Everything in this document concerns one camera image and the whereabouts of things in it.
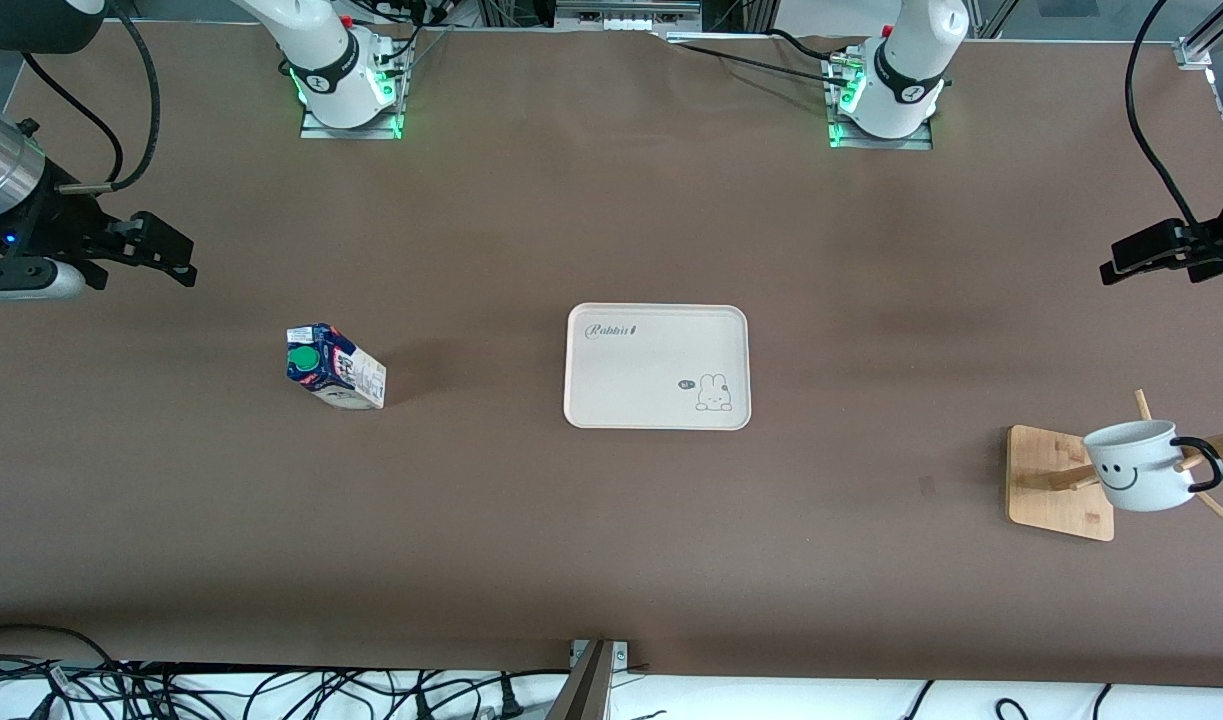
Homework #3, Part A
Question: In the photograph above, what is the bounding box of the white smiley face cup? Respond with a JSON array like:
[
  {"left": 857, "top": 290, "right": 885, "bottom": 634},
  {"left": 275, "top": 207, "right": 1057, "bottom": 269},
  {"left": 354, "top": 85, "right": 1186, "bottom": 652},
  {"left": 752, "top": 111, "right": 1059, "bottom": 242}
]
[{"left": 1083, "top": 420, "right": 1223, "bottom": 513}]

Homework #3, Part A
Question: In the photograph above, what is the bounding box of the blue white milk carton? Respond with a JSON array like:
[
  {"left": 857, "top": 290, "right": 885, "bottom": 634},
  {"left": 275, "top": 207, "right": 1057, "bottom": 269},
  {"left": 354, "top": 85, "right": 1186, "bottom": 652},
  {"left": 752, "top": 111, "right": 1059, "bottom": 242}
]
[{"left": 285, "top": 322, "right": 388, "bottom": 411}]

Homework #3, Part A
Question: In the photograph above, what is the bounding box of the white rabbit print tray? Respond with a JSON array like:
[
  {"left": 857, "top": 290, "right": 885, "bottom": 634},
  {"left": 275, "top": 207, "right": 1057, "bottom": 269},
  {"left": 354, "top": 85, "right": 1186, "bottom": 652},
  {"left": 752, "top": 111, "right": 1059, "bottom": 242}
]
[{"left": 564, "top": 303, "right": 752, "bottom": 432}]

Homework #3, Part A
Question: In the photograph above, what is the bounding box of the wooden mug rack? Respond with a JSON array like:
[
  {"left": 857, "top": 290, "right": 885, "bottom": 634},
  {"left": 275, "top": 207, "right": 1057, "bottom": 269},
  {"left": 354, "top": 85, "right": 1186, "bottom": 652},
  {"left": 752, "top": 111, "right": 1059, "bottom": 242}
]
[{"left": 1006, "top": 389, "right": 1223, "bottom": 543}]

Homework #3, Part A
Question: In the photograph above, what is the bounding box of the grey power strip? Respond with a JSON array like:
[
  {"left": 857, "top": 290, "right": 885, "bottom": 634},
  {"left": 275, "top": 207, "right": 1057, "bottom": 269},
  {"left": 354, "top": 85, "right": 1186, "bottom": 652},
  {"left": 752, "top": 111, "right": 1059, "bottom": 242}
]
[{"left": 555, "top": 0, "right": 704, "bottom": 33}]

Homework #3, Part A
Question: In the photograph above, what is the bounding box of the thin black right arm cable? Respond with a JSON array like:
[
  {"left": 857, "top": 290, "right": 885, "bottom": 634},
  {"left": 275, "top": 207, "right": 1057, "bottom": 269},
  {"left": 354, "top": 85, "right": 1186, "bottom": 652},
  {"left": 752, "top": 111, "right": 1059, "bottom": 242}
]
[{"left": 21, "top": 52, "right": 125, "bottom": 186}]

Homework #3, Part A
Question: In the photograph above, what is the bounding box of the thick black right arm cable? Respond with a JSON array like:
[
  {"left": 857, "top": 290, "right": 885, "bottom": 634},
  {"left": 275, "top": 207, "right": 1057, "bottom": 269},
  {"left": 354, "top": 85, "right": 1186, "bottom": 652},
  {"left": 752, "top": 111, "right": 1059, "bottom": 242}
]
[{"left": 59, "top": 0, "right": 163, "bottom": 193}]

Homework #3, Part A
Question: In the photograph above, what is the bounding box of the aluminium frame profile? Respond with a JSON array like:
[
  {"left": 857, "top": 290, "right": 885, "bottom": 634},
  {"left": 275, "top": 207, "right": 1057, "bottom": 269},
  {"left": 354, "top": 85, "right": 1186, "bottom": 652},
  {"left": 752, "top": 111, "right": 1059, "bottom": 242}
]
[{"left": 1175, "top": 0, "right": 1223, "bottom": 71}]

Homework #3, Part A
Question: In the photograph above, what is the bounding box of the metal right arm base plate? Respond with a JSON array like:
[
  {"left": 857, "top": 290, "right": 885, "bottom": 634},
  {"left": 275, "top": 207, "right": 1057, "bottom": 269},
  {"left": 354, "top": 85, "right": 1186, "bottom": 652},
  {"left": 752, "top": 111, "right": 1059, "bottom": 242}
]
[{"left": 300, "top": 30, "right": 405, "bottom": 140}]

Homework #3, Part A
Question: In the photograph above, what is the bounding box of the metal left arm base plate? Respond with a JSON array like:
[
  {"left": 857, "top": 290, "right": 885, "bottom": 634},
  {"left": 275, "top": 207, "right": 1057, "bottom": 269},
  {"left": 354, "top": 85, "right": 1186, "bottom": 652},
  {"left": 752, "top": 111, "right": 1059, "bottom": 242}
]
[{"left": 824, "top": 48, "right": 935, "bottom": 152}]

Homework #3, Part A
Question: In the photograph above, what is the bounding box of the black cable on table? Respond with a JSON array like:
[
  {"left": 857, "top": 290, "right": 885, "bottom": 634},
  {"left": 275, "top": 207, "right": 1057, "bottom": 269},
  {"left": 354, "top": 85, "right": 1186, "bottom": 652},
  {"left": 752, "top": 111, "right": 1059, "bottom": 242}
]
[
  {"left": 671, "top": 40, "right": 840, "bottom": 83},
  {"left": 766, "top": 28, "right": 857, "bottom": 63}
]

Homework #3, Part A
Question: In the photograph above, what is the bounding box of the grey metal table bracket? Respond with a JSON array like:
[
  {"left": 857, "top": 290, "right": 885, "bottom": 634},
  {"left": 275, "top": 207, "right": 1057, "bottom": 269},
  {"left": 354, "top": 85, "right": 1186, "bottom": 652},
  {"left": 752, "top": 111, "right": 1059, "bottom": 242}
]
[{"left": 544, "top": 638, "right": 632, "bottom": 720}]

